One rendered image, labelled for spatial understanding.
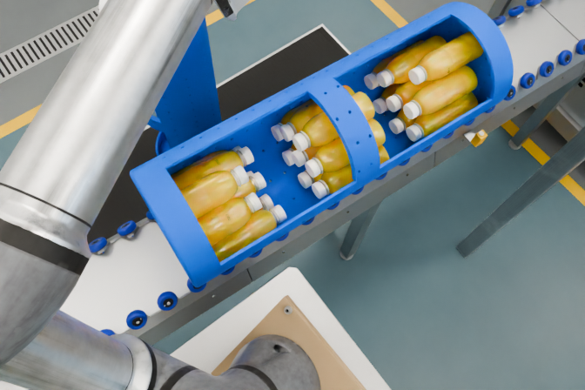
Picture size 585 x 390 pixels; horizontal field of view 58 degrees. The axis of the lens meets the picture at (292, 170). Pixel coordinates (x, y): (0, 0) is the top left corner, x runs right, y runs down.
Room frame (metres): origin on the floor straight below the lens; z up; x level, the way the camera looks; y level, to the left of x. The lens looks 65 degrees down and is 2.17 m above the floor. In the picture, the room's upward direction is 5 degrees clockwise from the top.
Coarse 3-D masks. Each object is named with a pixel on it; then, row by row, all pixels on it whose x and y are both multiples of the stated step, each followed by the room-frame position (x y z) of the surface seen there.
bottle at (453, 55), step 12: (468, 36) 0.87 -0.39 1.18; (444, 48) 0.83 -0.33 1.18; (456, 48) 0.83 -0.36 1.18; (468, 48) 0.84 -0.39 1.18; (480, 48) 0.85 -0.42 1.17; (420, 60) 0.80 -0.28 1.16; (432, 60) 0.79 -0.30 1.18; (444, 60) 0.79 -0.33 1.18; (456, 60) 0.80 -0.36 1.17; (468, 60) 0.82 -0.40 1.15; (432, 72) 0.76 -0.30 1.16; (444, 72) 0.77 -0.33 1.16
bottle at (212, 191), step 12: (204, 180) 0.43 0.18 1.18; (216, 180) 0.43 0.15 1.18; (228, 180) 0.44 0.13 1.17; (192, 192) 0.40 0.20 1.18; (204, 192) 0.40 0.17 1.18; (216, 192) 0.41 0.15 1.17; (228, 192) 0.41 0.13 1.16; (192, 204) 0.38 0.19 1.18; (204, 204) 0.38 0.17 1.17; (216, 204) 0.39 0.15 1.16
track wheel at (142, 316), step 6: (132, 312) 0.19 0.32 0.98; (138, 312) 0.19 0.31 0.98; (144, 312) 0.19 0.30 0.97; (126, 318) 0.18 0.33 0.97; (132, 318) 0.18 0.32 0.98; (138, 318) 0.18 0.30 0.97; (144, 318) 0.18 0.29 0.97; (132, 324) 0.17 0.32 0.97; (138, 324) 0.17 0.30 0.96; (144, 324) 0.17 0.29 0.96
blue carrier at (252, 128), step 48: (384, 48) 0.78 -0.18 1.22; (288, 96) 0.63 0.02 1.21; (336, 96) 0.63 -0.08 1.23; (480, 96) 0.81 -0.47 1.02; (192, 144) 0.50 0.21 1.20; (240, 144) 0.60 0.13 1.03; (288, 144) 0.64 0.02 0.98; (384, 144) 0.67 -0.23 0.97; (144, 192) 0.37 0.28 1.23; (288, 192) 0.51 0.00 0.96; (336, 192) 0.46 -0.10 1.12; (192, 240) 0.30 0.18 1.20
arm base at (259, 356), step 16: (272, 336) 0.12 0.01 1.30; (240, 352) 0.09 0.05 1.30; (256, 352) 0.09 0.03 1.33; (272, 352) 0.10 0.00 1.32; (288, 352) 0.10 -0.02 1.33; (304, 352) 0.10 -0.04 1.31; (240, 368) 0.06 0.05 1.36; (256, 368) 0.07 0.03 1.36; (272, 368) 0.07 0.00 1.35; (288, 368) 0.07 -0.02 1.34; (304, 368) 0.08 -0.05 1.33; (272, 384) 0.05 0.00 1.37; (288, 384) 0.05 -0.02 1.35; (304, 384) 0.05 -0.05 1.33
